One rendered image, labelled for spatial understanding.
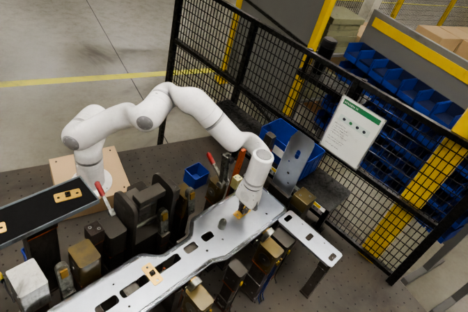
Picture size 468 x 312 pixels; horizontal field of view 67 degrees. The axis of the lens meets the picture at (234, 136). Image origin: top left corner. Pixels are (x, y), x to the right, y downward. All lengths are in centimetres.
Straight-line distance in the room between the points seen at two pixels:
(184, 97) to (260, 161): 36
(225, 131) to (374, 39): 207
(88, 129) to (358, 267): 147
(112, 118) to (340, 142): 105
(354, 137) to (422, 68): 126
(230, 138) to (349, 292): 103
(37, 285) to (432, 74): 257
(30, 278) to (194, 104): 72
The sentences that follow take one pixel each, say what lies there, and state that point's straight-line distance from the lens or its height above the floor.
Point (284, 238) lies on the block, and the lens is 159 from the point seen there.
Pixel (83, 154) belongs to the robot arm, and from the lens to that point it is 167.
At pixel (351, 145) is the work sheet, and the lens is 178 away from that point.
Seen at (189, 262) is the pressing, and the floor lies 100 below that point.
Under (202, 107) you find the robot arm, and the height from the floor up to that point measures 149.
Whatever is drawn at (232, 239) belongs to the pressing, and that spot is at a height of 100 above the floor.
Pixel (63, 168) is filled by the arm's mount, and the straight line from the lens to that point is 196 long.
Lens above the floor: 218
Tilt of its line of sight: 37 degrees down
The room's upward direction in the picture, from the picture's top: 16 degrees clockwise
